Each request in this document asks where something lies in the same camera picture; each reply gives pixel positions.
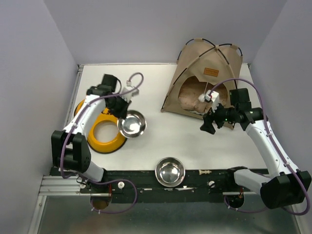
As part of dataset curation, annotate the steel pet bowl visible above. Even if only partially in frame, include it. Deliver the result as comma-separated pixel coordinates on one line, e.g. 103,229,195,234
155,157,186,188
117,110,147,138

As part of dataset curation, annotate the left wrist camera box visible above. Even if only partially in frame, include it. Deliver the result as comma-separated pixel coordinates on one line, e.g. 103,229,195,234
121,81,139,103

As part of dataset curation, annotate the white fluffy pet cushion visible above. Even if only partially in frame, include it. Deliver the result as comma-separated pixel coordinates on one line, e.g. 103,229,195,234
178,78,230,117

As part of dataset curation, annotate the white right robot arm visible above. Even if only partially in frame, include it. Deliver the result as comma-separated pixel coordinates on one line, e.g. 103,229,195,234
200,88,312,209

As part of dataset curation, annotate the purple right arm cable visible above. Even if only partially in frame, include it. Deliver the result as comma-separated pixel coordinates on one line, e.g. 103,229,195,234
208,78,309,215

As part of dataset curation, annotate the white chess piece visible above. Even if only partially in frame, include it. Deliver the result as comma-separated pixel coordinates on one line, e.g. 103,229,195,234
198,170,212,175

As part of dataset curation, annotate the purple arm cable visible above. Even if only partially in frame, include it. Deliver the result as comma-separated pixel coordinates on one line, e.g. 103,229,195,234
59,72,144,215
208,78,309,215

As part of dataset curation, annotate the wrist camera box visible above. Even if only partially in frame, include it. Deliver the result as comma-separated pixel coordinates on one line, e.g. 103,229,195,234
121,81,139,103
204,90,220,112

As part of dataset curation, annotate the white pompom tent toy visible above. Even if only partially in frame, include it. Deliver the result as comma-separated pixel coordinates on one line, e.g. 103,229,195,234
198,83,208,102

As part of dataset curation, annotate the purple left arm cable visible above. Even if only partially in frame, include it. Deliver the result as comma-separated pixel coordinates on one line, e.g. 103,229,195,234
59,72,144,215

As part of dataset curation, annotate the aluminium extrusion rail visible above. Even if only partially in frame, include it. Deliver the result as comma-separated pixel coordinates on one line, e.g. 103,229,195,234
39,176,254,197

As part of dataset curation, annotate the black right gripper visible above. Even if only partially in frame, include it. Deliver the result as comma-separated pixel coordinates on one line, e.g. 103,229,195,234
200,98,238,134

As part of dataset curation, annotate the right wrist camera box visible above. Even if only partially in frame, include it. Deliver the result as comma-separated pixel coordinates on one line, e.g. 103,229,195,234
204,90,220,112

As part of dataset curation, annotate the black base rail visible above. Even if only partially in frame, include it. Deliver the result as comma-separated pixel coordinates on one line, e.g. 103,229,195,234
80,169,254,204

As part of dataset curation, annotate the black tent pole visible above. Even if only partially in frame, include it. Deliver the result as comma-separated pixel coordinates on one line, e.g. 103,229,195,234
160,38,232,113
171,40,243,86

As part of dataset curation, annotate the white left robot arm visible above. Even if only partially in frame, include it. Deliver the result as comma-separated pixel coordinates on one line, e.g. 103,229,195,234
51,74,130,193

